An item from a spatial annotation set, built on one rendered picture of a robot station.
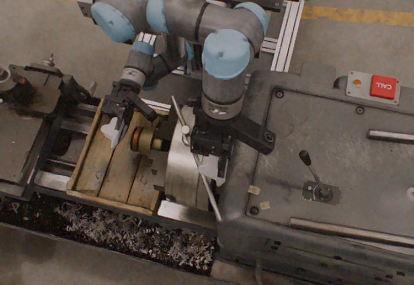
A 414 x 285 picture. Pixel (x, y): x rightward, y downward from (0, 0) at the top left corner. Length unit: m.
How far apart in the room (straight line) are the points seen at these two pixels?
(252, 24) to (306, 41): 2.01
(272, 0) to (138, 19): 0.49
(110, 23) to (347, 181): 0.69
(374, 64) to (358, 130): 1.66
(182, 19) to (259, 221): 0.50
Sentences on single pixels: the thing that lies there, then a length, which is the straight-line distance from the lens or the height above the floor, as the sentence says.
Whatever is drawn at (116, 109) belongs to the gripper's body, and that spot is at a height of 1.11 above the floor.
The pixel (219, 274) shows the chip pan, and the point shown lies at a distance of 1.75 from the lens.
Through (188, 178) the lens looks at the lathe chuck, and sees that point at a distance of 1.15.
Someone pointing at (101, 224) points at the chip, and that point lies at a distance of 1.80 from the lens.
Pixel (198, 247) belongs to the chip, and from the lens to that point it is 1.74.
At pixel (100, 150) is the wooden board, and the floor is 0.89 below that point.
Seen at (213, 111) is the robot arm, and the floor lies 1.58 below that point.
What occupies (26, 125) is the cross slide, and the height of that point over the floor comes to 0.97.
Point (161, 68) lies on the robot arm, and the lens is 1.51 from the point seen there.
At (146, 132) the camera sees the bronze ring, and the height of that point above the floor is 1.12.
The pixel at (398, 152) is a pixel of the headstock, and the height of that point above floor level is 1.26.
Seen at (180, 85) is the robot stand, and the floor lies 0.21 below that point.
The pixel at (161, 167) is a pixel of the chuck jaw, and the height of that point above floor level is 1.11.
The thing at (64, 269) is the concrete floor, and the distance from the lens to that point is 2.44.
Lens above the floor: 2.29
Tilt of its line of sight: 67 degrees down
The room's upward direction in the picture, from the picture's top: 7 degrees counter-clockwise
